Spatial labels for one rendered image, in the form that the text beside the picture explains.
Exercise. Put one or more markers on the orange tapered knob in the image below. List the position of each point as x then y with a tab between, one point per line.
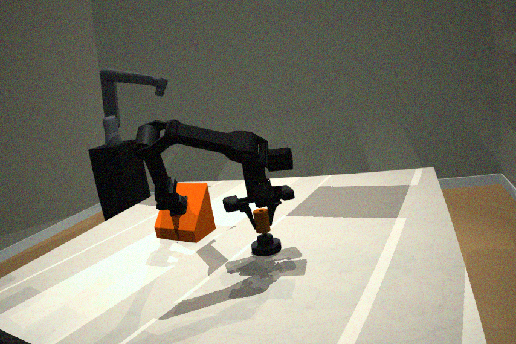
261	219

